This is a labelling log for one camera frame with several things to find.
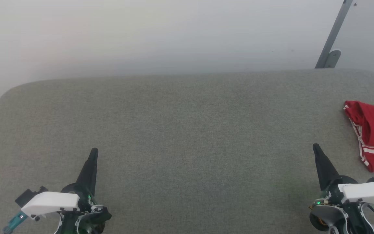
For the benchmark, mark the grey fabric sofa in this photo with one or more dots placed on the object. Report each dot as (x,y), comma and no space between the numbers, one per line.
(190,136)

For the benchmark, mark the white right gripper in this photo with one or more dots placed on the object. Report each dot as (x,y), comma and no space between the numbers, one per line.
(365,193)

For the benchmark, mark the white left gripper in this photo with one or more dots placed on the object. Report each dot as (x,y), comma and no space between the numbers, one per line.
(52,201)

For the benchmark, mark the grey metal pole with bracket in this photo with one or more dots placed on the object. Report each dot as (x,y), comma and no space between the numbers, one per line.
(333,35)

